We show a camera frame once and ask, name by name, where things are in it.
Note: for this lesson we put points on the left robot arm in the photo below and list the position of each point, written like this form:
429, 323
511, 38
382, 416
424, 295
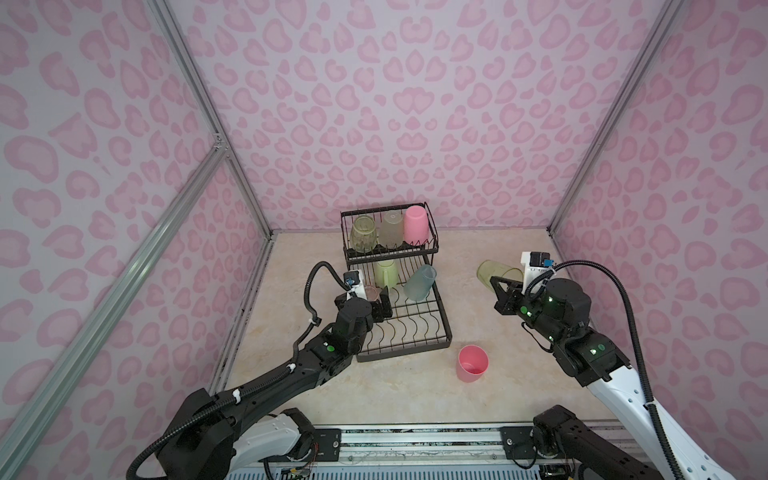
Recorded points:
270, 390

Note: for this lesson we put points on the black wire dish rack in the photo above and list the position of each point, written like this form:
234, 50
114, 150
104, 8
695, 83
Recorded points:
416, 327

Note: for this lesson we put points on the aluminium frame post left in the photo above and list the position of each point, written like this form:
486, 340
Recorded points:
170, 28

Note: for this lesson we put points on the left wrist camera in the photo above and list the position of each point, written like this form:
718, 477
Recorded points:
354, 279

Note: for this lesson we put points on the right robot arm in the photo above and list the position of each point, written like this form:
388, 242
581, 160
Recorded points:
559, 312

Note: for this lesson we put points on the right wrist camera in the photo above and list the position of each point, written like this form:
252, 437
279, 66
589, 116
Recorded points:
534, 264

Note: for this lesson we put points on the aluminium frame diagonal bar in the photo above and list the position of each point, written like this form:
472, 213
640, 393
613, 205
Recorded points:
39, 413

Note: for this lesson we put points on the pale green mug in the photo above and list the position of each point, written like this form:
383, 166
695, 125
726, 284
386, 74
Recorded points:
386, 274

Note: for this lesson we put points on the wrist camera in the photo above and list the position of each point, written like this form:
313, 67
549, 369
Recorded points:
534, 264
354, 279

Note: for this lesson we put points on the aluminium frame post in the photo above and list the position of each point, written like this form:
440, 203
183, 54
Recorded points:
664, 24
170, 28

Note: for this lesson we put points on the clear pink plastic cup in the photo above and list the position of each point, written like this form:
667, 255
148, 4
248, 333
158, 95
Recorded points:
376, 294

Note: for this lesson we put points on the aluminium frame post right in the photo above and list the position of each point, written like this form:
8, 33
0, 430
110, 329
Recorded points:
664, 24

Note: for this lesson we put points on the teal plastic cup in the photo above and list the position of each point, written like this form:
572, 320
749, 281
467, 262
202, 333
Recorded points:
420, 283

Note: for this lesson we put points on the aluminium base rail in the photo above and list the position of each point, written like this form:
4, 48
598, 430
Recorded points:
411, 443

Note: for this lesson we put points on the bright green plastic cup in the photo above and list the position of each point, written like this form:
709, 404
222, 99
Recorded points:
363, 237

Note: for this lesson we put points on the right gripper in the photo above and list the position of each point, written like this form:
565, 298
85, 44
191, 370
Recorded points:
507, 300

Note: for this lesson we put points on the pale green textured cup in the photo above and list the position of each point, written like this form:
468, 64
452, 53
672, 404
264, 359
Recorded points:
391, 230

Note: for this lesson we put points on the pink cup front right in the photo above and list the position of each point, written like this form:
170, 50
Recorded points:
472, 363

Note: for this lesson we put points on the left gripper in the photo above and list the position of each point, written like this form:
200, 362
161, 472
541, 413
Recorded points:
379, 314

